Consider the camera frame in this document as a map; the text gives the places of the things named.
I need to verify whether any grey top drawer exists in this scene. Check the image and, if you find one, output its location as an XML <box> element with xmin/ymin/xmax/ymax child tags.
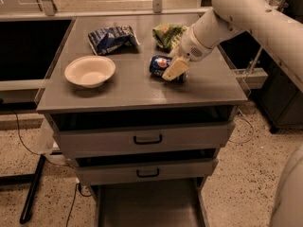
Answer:
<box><xmin>51</xmin><ymin>105</ymin><xmax>236</xmax><ymax>158</ymax></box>

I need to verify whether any dark grey side cabinet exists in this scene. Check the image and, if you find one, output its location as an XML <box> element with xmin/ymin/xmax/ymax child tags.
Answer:
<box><xmin>253</xmin><ymin>61</ymin><xmax>303</xmax><ymax>133</ymax></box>

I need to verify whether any blue chip bag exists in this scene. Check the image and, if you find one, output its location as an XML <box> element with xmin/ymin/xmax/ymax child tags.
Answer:
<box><xmin>88</xmin><ymin>25</ymin><xmax>140</xmax><ymax>56</ymax></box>

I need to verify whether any black floor cable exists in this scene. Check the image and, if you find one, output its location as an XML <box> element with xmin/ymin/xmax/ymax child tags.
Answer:
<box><xmin>10</xmin><ymin>110</ymin><xmax>93</xmax><ymax>227</ymax></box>

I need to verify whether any black drawer handle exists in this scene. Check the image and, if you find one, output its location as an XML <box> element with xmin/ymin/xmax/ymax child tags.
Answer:
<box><xmin>136</xmin><ymin>168</ymin><xmax>160</xmax><ymax>178</ymax></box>
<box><xmin>133</xmin><ymin>134</ymin><xmax>163</xmax><ymax>145</ymax></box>

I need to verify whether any black table leg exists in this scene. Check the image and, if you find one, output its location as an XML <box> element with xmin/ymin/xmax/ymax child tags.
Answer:
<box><xmin>0</xmin><ymin>155</ymin><xmax>46</xmax><ymax>224</ymax></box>

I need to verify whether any grey drawer cabinet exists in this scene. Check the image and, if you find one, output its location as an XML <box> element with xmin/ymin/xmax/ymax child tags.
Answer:
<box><xmin>35</xmin><ymin>13</ymin><xmax>249</xmax><ymax>227</ymax></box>

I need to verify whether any grey middle drawer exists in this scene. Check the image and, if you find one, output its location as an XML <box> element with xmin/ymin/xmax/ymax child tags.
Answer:
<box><xmin>77</xmin><ymin>149</ymin><xmax>218</xmax><ymax>185</ymax></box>

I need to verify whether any open grey bottom drawer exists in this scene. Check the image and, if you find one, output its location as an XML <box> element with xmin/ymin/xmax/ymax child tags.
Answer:
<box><xmin>94</xmin><ymin>179</ymin><xmax>210</xmax><ymax>227</ymax></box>

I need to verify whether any black middle drawer handle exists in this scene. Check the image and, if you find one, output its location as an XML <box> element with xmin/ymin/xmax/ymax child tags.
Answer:
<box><xmin>136</xmin><ymin>168</ymin><xmax>160</xmax><ymax>178</ymax></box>

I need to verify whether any blue pepsi can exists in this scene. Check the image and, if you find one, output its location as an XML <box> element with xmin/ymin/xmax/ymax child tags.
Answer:
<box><xmin>149</xmin><ymin>55</ymin><xmax>187</xmax><ymax>83</ymax></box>

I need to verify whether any green chip bag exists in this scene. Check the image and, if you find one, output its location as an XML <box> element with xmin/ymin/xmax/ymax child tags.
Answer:
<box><xmin>152</xmin><ymin>23</ymin><xmax>187</xmax><ymax>53</ymax></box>

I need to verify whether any white paper bowl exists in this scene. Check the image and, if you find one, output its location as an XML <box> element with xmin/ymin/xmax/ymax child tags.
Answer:
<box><xmin>64</xmin><ymin>56</ymin><xmax>116</xmax><ymax>88</ymax></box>

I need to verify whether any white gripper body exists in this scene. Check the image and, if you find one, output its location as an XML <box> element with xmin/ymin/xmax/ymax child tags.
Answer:
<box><xmin>177</xmin><ymin>26</ymin><xmax>214</xmax><ymax>61</ymax></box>

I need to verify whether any black top drawer handle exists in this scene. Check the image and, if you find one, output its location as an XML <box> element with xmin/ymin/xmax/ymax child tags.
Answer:
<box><xmin>133</xmin><ymin>134</ymin><xmax>163</xmax><ymax>145</ymax></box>

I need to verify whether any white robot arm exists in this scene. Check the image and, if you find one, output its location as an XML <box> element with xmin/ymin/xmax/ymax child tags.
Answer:
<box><xmin>163</xmin><ymin>0</ymin><xmax>303</xmax><ymax>227</ymax></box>

